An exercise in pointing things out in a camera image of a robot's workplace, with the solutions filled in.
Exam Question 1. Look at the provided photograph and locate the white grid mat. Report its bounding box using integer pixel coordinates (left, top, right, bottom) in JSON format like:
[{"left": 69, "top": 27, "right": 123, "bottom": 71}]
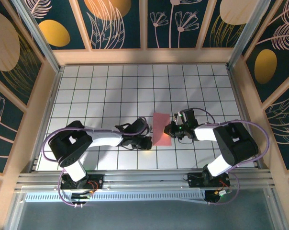
[{"left": 35, "top": 64, "right": 257, "bottom": 171}]

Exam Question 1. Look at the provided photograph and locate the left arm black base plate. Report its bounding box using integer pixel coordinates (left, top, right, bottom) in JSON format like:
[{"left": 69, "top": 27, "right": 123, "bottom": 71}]
[{"left": 60, "top": 174, "right": 104, "bottom": 190}]

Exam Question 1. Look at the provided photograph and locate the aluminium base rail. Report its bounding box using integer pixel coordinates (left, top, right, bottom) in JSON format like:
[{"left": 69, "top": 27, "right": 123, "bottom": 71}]
[{"left": 14, "top": 169, "right": 277, "bottom": 192}]

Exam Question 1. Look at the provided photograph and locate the black electronics module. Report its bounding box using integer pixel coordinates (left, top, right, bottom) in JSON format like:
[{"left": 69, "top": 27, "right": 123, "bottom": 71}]
[
  {"left": 203, "top": 189, "right": 232, "bottom": 205},
  {"left": 70, "top": 191, "right": 92, "bottom": 201}
]

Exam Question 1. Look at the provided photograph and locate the aluminium corner post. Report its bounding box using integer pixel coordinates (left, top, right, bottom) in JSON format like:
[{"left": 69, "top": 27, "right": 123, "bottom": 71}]
[
  {"left": 227, "top": 0, "right": 272, "bottom": 69},
  {"left": 11, "top": 0, "right": 64, "bottom": 72}
]

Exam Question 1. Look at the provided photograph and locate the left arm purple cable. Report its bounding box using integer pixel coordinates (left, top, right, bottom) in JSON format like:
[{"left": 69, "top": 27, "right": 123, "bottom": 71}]
[{"left": 43, "top": 116, "right": 150, "bottom": 208}]

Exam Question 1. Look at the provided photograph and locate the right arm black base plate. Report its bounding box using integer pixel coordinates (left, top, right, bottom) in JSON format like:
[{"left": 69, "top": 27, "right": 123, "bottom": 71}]
[{"left": 187, "top": 172, "right": 231, "bottom": 188}]

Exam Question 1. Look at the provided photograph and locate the aluminium side rail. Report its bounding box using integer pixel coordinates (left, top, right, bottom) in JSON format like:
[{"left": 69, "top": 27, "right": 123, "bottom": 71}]
[
  {"left": 227, "top": 67, "right": 265, "bottom": 169},
  {"left": 29, "top": 68, "right": 64, "bottom": 172}
]

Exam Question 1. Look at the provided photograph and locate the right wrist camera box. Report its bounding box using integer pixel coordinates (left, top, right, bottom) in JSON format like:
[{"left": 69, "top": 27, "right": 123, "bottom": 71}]
[{"left": 173, "top": 110, "right": 185, "bottom": 124}]

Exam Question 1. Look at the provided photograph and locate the slotted grey cable duct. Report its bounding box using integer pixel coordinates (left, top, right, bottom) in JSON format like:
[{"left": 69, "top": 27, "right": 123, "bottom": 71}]
[{"left": 24, "top": 190, "right": 207, "bottom": 204}]

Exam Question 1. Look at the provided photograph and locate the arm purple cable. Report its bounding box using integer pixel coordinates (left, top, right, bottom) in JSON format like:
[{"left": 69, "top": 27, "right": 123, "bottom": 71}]
[
  {"left": 43, "top": 116, "right": 150, "bottom": 208},
  {"left": 192, "top": 107, "right": 270, "bottom": 207}
]

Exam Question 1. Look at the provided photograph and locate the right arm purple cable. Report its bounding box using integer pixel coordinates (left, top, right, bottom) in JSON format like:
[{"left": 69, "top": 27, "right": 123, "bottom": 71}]
[{"left": 192, "top": 107, "right": 270, "bottom": 207}]

